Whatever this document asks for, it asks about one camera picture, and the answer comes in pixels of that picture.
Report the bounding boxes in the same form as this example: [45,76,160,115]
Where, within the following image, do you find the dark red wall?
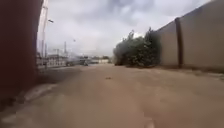
[0,0,45,101]

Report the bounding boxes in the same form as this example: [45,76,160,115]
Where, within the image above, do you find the green bushes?
[112,27,163,69]

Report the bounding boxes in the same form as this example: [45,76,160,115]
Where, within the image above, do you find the pale low wall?
[89,58,112,65]

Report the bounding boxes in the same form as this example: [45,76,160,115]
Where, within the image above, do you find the grey concrete wall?
[155,0,224,73]

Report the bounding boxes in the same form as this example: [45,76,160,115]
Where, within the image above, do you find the vehicle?
[65,57,90,67]

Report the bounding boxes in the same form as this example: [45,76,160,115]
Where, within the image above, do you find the brown dirt road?
[0,63,224,128]

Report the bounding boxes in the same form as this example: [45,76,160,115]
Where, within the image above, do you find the wire fence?
[35,53,68,70]

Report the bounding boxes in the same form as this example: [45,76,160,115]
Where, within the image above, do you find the street lamp pole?
[38,0,55,58]

